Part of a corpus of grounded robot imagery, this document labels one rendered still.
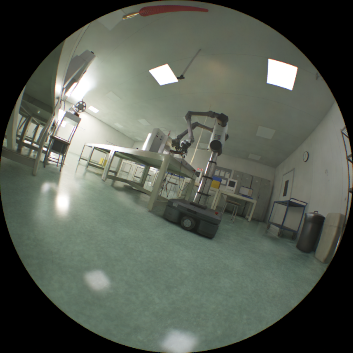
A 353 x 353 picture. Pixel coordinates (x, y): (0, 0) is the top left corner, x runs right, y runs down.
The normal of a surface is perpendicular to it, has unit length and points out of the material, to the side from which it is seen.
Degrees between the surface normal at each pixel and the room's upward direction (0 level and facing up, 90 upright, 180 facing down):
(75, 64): 90
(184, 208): 90
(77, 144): 90
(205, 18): 180
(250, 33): 180
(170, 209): 90
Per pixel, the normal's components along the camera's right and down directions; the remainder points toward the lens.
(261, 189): -0.44, -0.22
